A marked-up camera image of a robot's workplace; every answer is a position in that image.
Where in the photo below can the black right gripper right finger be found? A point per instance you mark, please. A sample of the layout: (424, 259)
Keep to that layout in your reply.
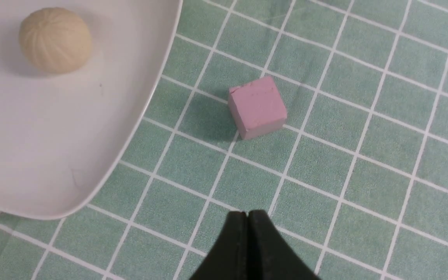
(269, 257)

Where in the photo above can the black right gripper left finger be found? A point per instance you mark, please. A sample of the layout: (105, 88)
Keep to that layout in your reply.
(227, 258)

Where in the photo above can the cream ridged steamed bun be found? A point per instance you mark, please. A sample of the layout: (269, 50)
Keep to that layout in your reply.
(55, 40)

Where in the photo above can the white square plate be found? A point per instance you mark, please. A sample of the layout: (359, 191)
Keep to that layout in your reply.
(61, 136)

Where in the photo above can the green checkered tablecloth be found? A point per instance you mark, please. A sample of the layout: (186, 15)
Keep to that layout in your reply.
(356, 180)

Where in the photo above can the pink cube block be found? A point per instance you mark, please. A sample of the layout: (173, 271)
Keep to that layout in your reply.
(257, 108)

